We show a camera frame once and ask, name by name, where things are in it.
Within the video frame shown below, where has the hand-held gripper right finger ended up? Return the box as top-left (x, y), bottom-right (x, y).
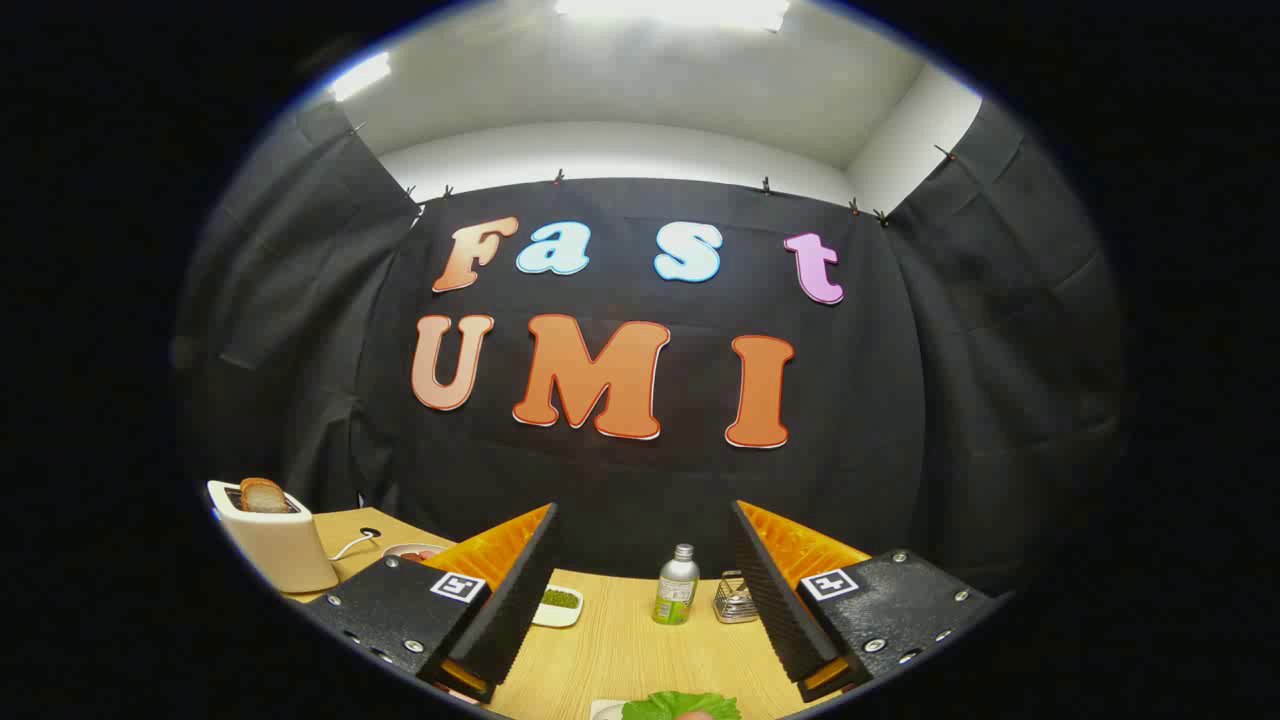
top-left (730, 500), bottom-right (1001, 704)

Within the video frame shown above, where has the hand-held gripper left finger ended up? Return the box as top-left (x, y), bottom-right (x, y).
top-left (303, 503), bottom-right (561, 706)

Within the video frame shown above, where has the green lettuce leaf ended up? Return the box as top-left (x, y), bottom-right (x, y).
top-left (622, 690), bottom-right (741, 720)

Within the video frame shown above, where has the white divided dish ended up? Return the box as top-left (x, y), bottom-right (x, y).
top-left (530, 585), bottom-right (584, 629)

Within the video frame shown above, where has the green metal bottle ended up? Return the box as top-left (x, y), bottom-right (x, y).
top-left (652, 544), bottom-right (700, 626)

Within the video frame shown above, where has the black backdrop cloth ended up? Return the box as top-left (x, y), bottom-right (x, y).
top-left (175, 95), bottom-right (1131, 601)

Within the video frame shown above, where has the white toaster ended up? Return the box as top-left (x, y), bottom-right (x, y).
top-left (207, 480), bottom-right (341, 594)

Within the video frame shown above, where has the small ceiling light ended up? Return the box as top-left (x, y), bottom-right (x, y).
top-left (330, 52), bottom-right (393, 101)

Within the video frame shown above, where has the long ceiling light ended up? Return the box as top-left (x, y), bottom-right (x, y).
top-left (555, 0), bottom-right (791, 31)

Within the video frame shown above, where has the metal wire basket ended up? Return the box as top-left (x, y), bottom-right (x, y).
top-left (713, 570), bottom-right (761, 624)

